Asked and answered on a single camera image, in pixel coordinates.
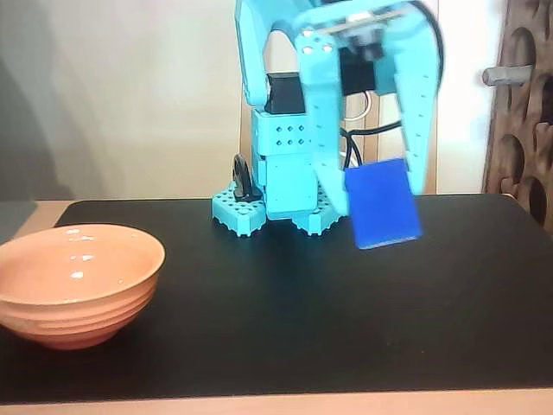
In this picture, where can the blue cube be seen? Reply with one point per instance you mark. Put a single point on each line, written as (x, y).
(382, 207)

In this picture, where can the black clamp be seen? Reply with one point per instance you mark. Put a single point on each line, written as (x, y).
(243, 177)

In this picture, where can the orange bowl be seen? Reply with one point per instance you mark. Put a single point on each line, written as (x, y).
(65, 311)

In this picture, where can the wrist camera on cyan mount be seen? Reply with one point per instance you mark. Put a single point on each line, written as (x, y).
(367, 45)

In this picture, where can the wooden wine rack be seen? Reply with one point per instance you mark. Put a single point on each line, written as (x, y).
(503, 116)

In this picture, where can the cyan gripper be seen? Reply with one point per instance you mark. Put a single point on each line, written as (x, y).
(317, 52)

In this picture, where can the black mat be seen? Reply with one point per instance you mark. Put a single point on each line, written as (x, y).
(302, 324)

